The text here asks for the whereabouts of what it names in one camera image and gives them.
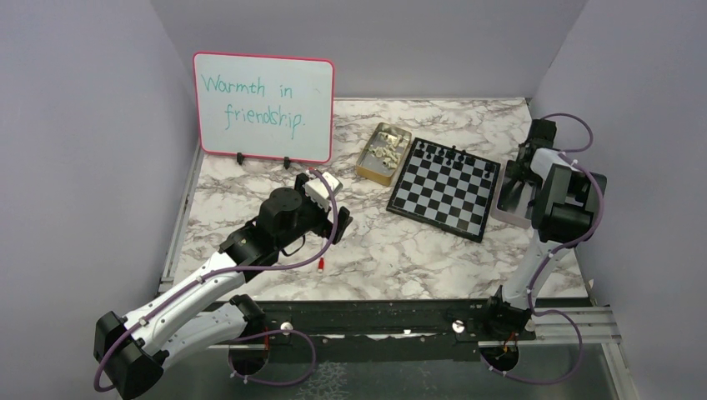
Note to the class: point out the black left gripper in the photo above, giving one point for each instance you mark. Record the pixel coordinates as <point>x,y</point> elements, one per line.
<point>326,226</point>

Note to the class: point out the pile of white chess pieces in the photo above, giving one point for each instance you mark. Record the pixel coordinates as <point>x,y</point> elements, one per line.
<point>386,147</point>

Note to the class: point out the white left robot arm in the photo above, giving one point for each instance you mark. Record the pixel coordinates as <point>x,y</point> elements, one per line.
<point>294,227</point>

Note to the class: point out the black and silver chessboard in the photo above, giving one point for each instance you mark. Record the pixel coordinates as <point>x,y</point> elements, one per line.
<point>455,199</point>

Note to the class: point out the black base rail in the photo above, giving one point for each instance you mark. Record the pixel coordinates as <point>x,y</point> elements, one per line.
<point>371,331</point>

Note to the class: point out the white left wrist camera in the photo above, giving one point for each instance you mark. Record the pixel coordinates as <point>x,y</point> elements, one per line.
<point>317,192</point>

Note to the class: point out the pink framed whiteboard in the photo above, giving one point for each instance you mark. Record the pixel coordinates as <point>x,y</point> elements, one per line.
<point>265,106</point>

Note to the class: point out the pink tin tray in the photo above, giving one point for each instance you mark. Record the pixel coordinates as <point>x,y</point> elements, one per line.
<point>513,196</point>

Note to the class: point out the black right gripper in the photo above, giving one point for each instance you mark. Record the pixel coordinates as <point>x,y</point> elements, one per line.
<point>517,173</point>

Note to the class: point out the gold tin tray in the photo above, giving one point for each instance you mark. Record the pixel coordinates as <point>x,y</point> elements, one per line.
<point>369,167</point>

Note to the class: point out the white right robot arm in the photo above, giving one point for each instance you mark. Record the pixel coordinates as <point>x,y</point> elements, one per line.
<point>543,188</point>

